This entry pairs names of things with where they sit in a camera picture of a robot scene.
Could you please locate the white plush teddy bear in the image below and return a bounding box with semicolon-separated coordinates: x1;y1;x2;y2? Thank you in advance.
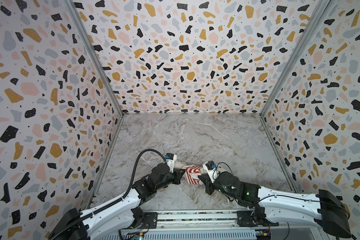
173;160;229;181

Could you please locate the red white striped knit sweater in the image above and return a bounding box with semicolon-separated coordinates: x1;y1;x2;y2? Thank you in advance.
183;165;204;185

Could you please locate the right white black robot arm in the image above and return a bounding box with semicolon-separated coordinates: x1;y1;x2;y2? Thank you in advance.
198;171;352;239

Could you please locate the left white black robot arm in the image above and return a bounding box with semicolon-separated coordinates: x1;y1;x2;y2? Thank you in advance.
48;163;186;240

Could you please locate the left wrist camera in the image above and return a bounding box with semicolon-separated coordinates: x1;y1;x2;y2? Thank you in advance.
165;153;177;173

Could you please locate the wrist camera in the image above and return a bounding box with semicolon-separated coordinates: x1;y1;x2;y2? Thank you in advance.
165;153;177;173
203;161;219;183

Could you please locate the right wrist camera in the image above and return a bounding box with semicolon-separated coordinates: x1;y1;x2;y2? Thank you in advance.
203;161;219;183

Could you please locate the thin black right camera cable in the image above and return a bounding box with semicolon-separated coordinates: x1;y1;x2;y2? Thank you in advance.
214;161;352;240

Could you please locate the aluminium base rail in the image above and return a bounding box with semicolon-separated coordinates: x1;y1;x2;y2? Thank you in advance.
67;208;323;233

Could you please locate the black corrugated cable conduit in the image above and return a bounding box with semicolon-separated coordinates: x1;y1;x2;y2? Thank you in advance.
49;148;168;240

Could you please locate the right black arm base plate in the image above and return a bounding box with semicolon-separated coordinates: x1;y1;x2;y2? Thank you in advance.
236;210;279;227

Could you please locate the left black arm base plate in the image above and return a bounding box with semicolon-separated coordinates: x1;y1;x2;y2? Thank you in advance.
115;211;159;231

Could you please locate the white vented cable duct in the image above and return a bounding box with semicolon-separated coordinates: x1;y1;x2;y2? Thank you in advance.
101;230;257;240

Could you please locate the left aluminium corner post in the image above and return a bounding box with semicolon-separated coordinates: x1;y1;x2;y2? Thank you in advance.
63;0;124;118

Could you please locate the aluminium corner post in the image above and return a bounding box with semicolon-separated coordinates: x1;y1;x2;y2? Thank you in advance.
63;0;124;118
260;0;331;118

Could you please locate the right aluminium corner post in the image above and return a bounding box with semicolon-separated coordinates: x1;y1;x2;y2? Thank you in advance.
260;0;331;118

